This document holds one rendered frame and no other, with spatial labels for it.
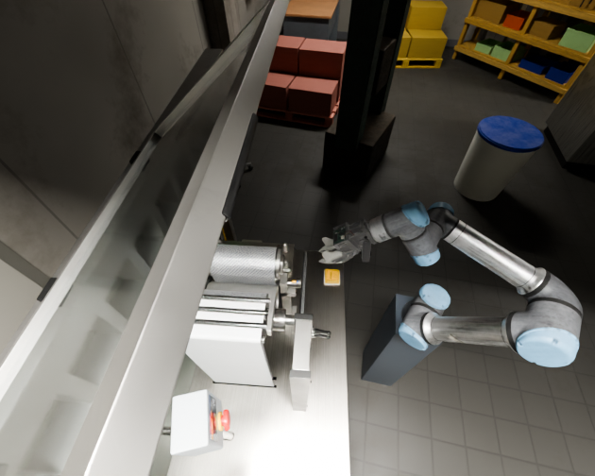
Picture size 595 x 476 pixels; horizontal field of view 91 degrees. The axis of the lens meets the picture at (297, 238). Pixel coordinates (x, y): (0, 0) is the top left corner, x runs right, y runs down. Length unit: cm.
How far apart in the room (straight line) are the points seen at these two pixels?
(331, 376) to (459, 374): 135
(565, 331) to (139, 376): 95
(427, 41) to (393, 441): 552
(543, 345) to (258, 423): 94
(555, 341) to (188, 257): 90
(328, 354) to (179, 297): 116
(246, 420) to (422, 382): 141
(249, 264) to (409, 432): 161
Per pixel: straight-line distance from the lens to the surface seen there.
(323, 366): 132
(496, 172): 335
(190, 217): 23
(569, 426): 277
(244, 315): 82
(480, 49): 652
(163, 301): 20
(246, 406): 130
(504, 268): 103
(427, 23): 638
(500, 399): 257
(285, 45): 445
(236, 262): 107
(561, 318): 102
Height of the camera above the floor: 218
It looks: 52 degrees down
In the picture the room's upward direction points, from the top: straight up
